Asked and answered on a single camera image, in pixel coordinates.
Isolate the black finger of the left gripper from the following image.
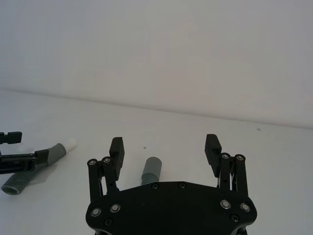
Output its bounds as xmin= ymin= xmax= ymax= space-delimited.
xmin=0 ymin=131 xmax=23 ymax=145
xmin=0 ymin=149 xmax=48 ymax=175

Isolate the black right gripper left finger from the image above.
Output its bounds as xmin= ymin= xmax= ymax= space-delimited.
xmin=87 ymin=137 xmax=127 ymax=197

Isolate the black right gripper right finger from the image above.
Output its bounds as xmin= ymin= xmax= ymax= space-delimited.
xmin=203 ymin=133 xmax=249 ymax=197

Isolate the white table cloth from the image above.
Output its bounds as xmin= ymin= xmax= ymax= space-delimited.
xmin=0 ymin=88 xmax=313 ymax=235

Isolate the grey corrugated hose with cuff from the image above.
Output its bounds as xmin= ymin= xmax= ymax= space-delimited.
xmin=141 ymin=156 xmax=164 ymax=185

